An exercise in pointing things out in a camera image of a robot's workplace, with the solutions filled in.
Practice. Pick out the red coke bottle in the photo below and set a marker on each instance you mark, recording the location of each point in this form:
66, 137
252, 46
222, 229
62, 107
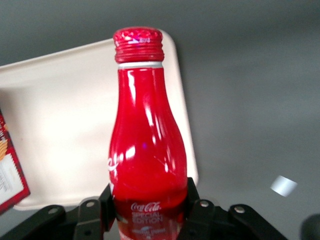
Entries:
147, 140

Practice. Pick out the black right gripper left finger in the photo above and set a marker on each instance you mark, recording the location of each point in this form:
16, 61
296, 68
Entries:
92, 212

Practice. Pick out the white plastic tray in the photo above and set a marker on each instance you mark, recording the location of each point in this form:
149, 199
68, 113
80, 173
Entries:
70, 125

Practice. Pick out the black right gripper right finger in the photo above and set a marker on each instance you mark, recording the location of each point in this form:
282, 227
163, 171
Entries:
207, 212

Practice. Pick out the white tape piece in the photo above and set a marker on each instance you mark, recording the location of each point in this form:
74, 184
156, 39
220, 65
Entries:
283, 185

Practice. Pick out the red snack packet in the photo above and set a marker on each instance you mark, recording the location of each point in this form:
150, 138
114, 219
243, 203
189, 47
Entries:
8, 162

